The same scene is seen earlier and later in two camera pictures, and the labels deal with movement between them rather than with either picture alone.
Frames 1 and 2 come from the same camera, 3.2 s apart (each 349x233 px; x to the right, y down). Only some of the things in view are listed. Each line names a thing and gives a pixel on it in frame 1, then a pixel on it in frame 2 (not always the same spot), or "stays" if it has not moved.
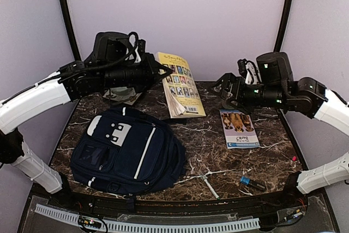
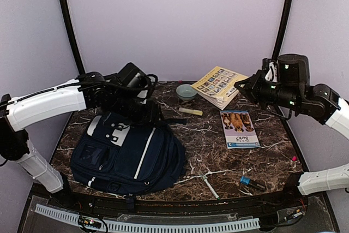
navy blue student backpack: [125, 150] stays
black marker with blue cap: [258, 184] stays
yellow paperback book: [183, 96] to [218, 87]
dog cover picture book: [239, 130] stays
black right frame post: [285, 21] stays
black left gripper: [152, 68] to [151, 115]
